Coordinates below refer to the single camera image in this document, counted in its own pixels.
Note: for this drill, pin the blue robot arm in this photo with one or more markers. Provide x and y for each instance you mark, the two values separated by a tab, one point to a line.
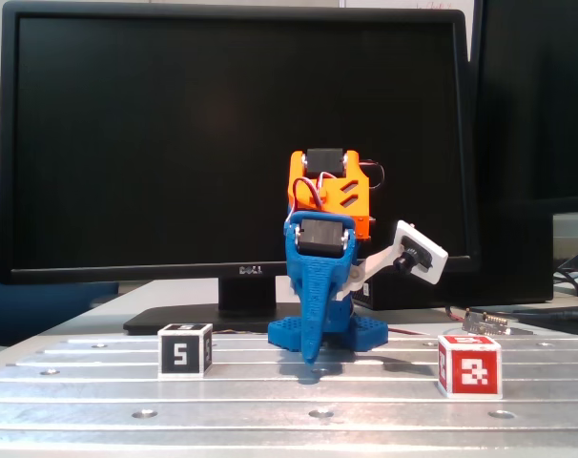
365	334

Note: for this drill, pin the small bare circuit board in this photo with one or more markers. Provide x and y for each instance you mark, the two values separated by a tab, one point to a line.
487	323

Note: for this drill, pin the white camera mount with board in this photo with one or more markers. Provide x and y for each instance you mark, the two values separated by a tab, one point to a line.
425	243

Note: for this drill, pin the red cube with white pattern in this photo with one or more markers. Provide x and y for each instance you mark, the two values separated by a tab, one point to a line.
475	372

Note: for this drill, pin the black cube with number five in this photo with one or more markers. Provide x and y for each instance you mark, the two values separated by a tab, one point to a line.
179	355

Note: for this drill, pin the black monitor without logo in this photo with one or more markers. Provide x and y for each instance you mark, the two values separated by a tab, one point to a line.
532	95

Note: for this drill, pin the black Dell monitor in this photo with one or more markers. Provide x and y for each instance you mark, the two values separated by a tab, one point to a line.
127	143

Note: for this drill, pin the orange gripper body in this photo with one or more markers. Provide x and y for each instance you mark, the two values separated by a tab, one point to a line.
323	239

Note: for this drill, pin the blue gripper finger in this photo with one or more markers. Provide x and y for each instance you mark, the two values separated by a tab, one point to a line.
313	296

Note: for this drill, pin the aluminium slotted base plate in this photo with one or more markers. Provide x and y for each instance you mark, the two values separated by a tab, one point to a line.
270	429

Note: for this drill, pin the black flat slab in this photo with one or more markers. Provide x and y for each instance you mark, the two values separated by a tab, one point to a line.
565	329

